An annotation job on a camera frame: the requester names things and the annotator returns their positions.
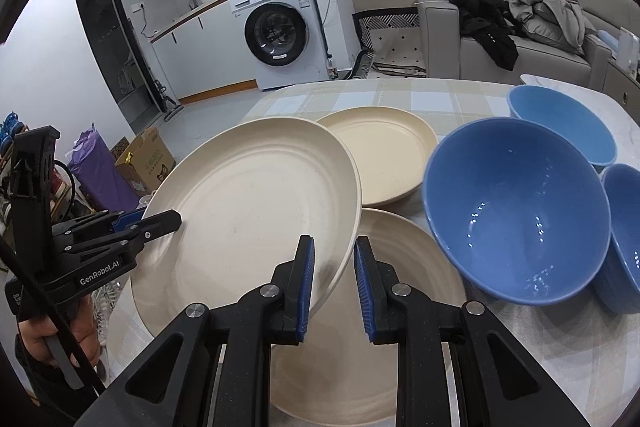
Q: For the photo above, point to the blue shoe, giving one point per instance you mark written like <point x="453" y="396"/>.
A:
<point x="12" y="127"/>

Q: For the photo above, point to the light blue bowl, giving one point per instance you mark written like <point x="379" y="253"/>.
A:
<point x="560" y="122"/>

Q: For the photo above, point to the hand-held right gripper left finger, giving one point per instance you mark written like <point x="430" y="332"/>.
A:
<point x="306" y="287"/>

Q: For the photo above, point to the small bottle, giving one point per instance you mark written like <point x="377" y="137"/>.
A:
<point x="330" y="68"/>

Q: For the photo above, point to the grey sofa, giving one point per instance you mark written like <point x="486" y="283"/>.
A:
<point x="550" y="67"/>

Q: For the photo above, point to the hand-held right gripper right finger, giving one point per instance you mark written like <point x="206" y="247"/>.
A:
<point x="364" y="292"/>

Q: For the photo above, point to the person's left forearm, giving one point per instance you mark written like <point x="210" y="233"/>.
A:
<point x="35" y="392"/>

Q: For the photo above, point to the white kitchen counter cabinet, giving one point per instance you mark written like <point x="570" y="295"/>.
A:
<point x="210" y="57"/>

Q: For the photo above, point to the grey side cabinet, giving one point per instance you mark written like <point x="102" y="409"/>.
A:
<point x="622" y="87"/>

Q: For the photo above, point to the person's left hand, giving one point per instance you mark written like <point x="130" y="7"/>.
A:
<point x="75" y="332"/>

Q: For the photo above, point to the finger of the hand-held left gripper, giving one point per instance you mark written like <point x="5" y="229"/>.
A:
<point x="162" y="222"/>
<point x="127" y="221"/>

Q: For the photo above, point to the checkered tablecloth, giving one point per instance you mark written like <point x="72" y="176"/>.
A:
<point x="310" y="102"/>

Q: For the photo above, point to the cream plate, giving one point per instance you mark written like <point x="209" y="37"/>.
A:
<point x="390" y="152"/>
<point x="240" y="217"/>
<point x="415" y="257"/>

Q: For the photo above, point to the purple bag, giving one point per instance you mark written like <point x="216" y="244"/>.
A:
<point x="95" y="167"/>

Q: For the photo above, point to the patterned folding mat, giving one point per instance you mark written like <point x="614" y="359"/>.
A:
<point x="395" y="44"/>

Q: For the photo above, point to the white marble coffee table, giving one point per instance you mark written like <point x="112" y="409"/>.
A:
<point x="627" y="132"/>

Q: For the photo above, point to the dark glass door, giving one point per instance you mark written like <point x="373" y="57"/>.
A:
<point x="100" y="32"/>

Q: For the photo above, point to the grey clothes pile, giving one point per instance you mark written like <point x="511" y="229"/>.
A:
<point x="555" y="17"/>

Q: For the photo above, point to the white washing machine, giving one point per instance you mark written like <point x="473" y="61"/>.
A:
<point x="280" y="32"/>

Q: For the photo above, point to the black jacket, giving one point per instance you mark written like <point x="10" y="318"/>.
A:
<point x="485" y="22"/>

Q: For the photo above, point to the white carton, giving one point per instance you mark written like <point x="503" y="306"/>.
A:
<point x="629" y="52"/>

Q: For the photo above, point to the cardboard box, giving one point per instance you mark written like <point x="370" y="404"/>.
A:
<point x="150" y="157"/>

